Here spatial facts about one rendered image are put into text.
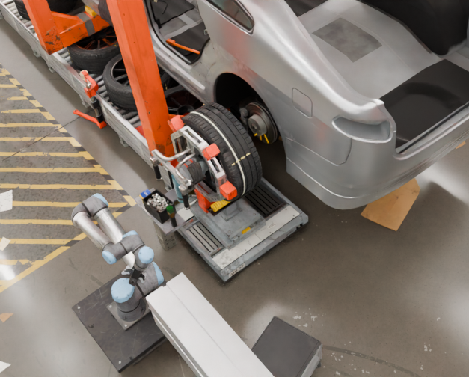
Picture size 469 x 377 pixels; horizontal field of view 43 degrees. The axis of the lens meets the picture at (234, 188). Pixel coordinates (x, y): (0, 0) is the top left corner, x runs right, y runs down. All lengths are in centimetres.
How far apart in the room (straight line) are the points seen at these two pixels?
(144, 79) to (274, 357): 194
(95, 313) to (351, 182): 189
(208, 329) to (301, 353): 273
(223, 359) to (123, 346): 297
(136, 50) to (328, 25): 165
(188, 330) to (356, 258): 353
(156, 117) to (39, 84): 253
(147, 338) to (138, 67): 173
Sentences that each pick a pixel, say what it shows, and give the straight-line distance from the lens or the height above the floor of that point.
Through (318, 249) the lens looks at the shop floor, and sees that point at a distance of 453.
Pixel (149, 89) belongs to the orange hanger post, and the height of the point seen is 124.
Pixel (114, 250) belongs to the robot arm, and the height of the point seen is 97.
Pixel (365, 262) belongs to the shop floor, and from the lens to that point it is 449.
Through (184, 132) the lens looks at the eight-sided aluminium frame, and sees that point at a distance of 384.
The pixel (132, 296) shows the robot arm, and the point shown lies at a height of 54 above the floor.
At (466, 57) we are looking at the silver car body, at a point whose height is 90.
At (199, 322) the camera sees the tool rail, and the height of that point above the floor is 282.
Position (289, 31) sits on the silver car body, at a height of 177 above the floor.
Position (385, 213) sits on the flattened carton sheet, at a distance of 477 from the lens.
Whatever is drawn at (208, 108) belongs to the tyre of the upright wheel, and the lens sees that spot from 390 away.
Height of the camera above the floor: 373
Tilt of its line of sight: 49 degrees down
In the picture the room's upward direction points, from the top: 8 degrees counter-clockwise
